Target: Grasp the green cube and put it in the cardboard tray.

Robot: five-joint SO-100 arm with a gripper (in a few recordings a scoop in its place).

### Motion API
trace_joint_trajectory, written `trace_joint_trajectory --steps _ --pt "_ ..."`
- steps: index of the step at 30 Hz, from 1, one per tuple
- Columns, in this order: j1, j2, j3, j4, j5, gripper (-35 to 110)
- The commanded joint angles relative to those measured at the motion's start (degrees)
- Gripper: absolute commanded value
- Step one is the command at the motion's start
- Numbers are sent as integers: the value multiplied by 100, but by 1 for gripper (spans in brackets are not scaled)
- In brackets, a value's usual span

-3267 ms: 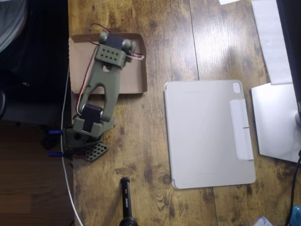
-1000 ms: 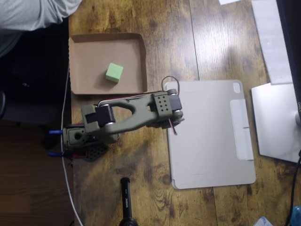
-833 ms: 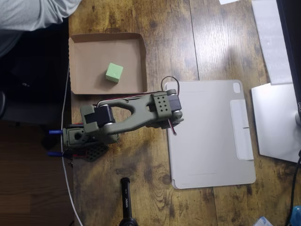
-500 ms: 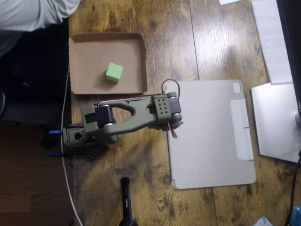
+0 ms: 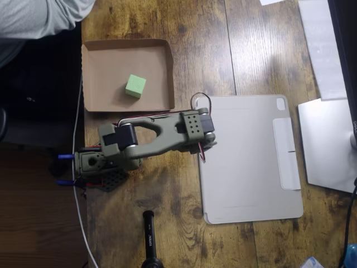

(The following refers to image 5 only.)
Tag green foam cube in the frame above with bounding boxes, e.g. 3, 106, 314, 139
124, 74, 147, 98

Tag brown cardboard tray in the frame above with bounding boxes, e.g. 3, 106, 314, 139
80, 39, 176, 113

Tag grey covered tablet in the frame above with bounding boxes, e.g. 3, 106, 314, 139
194, 94, 305, 226

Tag silver monitor stand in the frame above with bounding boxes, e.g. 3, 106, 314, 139
297, 98, 357, 194

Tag white foam sheet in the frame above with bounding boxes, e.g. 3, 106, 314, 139
297, 0, 349, 102

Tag white paper sheet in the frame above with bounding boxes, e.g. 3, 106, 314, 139
259, 0, 291, 6

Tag white blue small box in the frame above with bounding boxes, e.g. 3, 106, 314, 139
302, 256, 326, 268

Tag black Dell monitor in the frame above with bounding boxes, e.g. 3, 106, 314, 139
327, 0, 357, 135

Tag blue round object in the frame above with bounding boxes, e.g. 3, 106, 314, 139
344, 243, 357, 268

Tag black chair armrest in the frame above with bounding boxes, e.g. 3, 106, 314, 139
0, 107, 8, 142

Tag person in grey shirt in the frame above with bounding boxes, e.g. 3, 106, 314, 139
0, 0, 95, 69

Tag red black servo wire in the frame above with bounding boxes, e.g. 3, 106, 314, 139
197, 141, 209, 164
190, 92, 212, 115

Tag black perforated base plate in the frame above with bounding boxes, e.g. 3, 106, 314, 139
83, 142, 129, 193

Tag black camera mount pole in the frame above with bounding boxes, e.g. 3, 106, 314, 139
141, 210, 166, 268

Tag white cable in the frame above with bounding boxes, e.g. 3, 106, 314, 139
71, 79, 99, 268

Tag black cable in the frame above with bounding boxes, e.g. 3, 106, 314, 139
336, 178, 357, 268

